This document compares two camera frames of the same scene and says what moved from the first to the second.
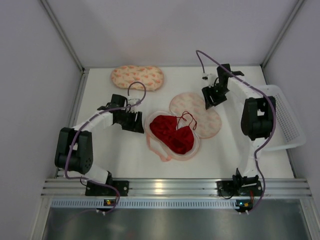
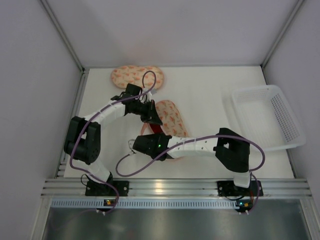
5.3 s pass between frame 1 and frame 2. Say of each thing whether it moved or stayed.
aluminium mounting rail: stayed
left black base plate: stayed
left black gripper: moved
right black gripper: moved
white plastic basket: stayed
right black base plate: stayed
